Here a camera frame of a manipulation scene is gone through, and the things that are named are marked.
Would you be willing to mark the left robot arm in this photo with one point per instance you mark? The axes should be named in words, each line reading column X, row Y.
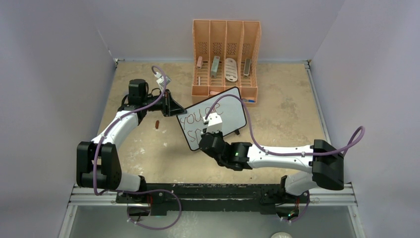
column 98, row 163

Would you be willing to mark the black framed whiteboard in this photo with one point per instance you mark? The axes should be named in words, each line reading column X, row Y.
column 224, row 104

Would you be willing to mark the grey green box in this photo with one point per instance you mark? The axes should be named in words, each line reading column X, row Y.
column 214, row 66

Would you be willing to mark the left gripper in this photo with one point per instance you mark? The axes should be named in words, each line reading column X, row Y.
column 169, row 107

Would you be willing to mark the peach plastic desk organizer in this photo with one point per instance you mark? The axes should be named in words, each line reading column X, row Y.
column 225, row 56

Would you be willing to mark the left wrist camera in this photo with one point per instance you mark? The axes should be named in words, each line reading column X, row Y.
column 161, row 81

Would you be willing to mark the white round object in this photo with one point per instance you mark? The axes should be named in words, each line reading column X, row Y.
column 281, row 235

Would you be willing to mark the blue grey small item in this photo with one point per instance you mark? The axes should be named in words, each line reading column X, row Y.
column 248, row 100

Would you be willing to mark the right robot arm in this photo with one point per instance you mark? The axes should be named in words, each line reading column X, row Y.
column 317, row 165

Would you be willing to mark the black aluminium base frame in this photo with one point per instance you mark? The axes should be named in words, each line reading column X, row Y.
column 266, row 199

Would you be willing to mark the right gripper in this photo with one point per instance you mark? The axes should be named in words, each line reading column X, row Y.
column 219, row 134

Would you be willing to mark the grey eraser block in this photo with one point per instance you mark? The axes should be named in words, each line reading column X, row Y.
column 247, row 67

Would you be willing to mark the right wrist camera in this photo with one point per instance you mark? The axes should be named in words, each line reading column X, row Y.
column 213, row 122

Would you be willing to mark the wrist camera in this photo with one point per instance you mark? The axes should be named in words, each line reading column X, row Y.
column 213, row 122
column 161, row 81

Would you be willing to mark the white oval perforated plate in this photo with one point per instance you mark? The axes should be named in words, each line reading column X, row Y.
column 230, row 70

